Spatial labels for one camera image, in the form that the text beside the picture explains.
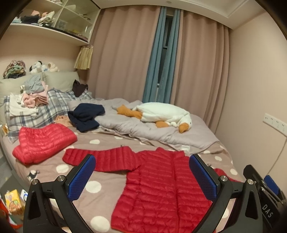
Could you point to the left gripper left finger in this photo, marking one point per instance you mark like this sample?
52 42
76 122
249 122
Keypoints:
38 214

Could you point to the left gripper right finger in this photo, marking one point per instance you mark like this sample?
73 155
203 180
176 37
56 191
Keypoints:
246 215

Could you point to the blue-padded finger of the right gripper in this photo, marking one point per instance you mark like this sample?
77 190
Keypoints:
271 184

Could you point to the red down jacket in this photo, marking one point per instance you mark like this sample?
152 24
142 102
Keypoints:
161 193
37 145

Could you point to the pile of pink white clothes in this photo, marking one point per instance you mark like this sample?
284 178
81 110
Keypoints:
33 93

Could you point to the yellow snack box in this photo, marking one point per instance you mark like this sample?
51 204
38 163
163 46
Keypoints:
13 203

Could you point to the white power strip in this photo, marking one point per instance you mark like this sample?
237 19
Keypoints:
275 123

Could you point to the folded red down jacket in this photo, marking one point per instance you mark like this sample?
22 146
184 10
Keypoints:
37 145

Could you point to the navy blue garment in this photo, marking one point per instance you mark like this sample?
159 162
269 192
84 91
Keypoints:
83 116

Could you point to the grey duvet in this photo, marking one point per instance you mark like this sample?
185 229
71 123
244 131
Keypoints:
199 137

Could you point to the plaid blanket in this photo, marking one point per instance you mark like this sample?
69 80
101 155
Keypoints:
57 106

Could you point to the dark brown garment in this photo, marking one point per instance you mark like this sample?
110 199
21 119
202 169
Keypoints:
78 88

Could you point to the beige pillow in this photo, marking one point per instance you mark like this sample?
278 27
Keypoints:
62 81

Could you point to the white goose plush toy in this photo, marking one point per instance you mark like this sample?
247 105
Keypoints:
162 114

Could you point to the plush toys on headboard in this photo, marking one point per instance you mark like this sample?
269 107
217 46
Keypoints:
39 67

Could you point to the pleated beige lamp shade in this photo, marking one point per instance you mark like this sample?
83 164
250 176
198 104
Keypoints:
84 58

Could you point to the colourful crochet bag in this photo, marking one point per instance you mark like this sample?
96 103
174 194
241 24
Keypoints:
15 70

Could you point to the blue curtain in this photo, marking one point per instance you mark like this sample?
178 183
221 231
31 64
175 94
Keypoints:
161 69

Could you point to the pink curtain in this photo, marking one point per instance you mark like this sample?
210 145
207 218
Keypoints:
123 41

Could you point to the white wall shelf unit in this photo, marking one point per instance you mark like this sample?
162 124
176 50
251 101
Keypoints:
69 21

